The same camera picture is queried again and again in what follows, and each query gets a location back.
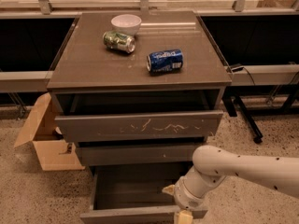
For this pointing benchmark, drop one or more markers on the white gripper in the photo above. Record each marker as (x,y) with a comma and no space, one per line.
(186,197)

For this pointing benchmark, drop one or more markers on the grey bottom drawer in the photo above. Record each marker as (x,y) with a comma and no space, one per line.
(132,194)

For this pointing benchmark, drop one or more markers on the grey drawer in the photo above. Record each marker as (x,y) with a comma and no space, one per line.
(102,117)
(132,194)
(138,151)

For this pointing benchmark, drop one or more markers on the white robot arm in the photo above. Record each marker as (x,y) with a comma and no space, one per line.
(210,165)

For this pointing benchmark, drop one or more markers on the grey middle drawer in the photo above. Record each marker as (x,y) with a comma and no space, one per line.
(138,151)

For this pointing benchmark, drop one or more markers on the grey top drawer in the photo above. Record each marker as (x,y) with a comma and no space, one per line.
(102,117)

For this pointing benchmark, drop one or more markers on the grey drawer cabinet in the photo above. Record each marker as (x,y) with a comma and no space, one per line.
(88,66)

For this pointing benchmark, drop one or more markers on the black wheeled stand leg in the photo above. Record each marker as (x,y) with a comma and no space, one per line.
(230,101)

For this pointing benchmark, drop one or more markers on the open cardboard box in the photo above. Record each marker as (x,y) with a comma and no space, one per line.
(41,131)

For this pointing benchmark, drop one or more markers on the blue Pepsi can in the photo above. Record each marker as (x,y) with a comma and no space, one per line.
(165,61)

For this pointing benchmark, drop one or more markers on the green soda can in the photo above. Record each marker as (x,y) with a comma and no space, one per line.
(119,41)

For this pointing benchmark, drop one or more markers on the white bowl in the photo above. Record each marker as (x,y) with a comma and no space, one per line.
(127,24)

